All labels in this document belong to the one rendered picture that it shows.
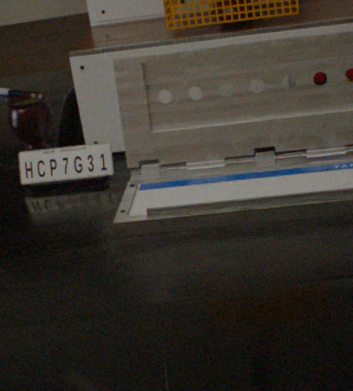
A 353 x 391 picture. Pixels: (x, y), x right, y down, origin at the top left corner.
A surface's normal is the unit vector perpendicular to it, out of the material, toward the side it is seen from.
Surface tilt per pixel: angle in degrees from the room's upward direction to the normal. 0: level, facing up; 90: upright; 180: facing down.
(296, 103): 81
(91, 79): 90
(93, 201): 0
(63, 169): 65
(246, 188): 0
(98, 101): 90
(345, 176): 0
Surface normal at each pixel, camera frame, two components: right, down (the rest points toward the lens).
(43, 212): -0.15, -0.92
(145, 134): -0.11, 0.22
